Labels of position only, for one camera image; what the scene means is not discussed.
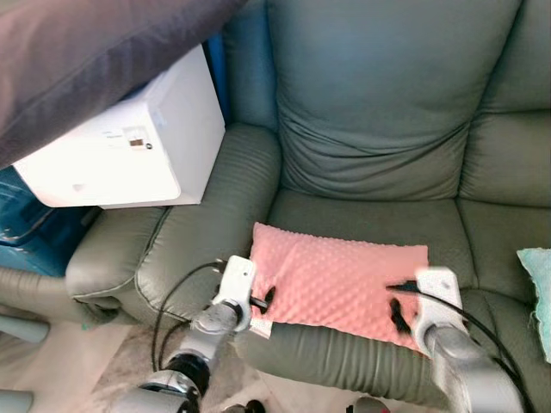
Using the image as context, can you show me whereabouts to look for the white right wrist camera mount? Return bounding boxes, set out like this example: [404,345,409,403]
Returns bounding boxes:
[413,267,463,332]

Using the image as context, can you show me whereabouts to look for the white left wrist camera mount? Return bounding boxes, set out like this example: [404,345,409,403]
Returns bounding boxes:
[222,256,257,315]

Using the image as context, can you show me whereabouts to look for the grey-green leather sofa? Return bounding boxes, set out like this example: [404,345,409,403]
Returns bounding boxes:
[65,0,551,410]

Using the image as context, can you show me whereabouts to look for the pink dotted pillow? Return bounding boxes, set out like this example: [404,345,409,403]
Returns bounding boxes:
[250,222,431,349]

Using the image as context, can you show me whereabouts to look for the black left robot foot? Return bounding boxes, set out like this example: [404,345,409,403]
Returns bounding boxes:
[220,398,268,413]

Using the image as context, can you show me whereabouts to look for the teal dotted pillow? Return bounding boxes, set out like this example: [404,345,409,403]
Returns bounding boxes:
[517,248,551,362]

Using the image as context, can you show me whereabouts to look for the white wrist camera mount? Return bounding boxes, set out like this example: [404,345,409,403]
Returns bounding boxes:
[413,267,463,332]
[222,256,257,315]

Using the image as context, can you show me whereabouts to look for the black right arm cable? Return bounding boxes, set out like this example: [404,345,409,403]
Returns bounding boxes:
[385,280,530,413]

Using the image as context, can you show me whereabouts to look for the white box appliance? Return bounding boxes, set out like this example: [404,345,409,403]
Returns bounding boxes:
[13,43,226,210]

